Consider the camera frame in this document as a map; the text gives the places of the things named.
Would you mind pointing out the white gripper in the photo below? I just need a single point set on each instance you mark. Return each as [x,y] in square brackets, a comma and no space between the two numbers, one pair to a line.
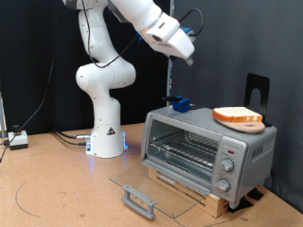
[181,47]

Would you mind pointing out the white bread slice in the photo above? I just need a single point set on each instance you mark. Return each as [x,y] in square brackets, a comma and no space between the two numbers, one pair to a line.
[236,114]

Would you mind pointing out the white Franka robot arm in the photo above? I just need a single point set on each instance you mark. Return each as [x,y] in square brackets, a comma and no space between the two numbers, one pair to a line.
[105,126]

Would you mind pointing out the silver oven knob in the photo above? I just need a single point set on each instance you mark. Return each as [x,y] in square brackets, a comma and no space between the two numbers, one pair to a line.
[227,165]
[222,185]

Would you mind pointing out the silver toaster oven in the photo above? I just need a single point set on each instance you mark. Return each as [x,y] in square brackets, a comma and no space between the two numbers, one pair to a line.
[252,151]

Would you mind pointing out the vertical metal pole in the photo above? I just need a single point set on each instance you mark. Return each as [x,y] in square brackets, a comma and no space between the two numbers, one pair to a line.
[170,82]

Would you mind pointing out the grey backdrop curtain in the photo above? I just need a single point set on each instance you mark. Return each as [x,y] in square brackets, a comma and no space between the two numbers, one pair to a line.
[236,38]

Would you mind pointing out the black metal bookend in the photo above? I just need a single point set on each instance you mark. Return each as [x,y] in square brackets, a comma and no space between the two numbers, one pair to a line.
[252,82]

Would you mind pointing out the round wooden cutting board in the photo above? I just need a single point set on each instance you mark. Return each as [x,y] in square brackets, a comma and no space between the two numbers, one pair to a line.
[249,127]

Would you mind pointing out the wooden slatted base block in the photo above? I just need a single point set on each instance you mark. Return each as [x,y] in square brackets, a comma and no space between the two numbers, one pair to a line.
[217,205]

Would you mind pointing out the black foam wedge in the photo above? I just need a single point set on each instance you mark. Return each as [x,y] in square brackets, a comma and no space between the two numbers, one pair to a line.
[256,195]
[241,205]

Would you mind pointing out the black backdrop curtain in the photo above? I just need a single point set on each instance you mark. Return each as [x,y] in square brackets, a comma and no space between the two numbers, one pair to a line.
[25,47]

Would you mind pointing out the white emergency stop button box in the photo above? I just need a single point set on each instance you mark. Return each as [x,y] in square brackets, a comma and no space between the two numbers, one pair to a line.
[18,140]

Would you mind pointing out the silver metal rod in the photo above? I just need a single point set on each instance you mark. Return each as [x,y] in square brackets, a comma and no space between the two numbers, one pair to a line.
[2,119]

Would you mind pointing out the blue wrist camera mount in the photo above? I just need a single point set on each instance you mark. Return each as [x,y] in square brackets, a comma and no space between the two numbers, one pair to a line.
[186,30]

